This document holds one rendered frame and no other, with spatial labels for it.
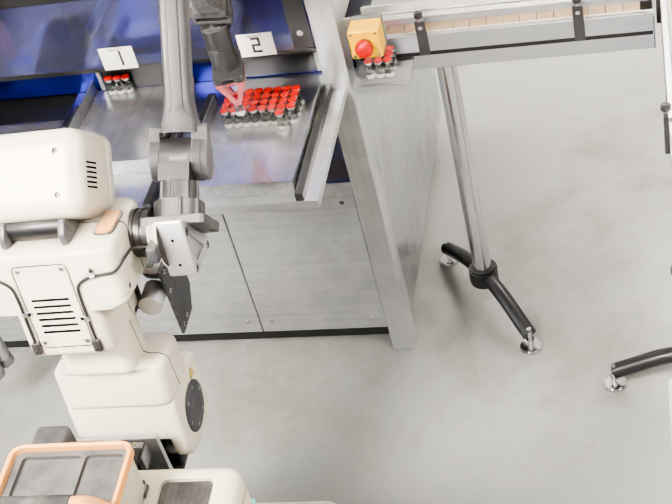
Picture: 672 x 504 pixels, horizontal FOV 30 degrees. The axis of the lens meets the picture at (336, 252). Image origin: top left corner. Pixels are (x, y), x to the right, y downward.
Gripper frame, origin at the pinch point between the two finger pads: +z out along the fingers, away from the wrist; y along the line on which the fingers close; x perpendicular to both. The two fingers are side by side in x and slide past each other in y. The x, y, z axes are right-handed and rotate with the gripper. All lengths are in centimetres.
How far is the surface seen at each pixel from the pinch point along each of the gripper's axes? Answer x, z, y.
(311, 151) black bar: -13.8, 8.1, -14.0
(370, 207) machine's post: -22, 47, 9
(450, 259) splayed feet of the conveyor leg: -40, 99, 39
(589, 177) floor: -87, 101, 63
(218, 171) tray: 7.4, 9.9, -11.1
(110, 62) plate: 29.3, -2.2, 23.5
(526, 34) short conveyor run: -66, 8, 11
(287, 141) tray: -8.5, 10.1, -5.8
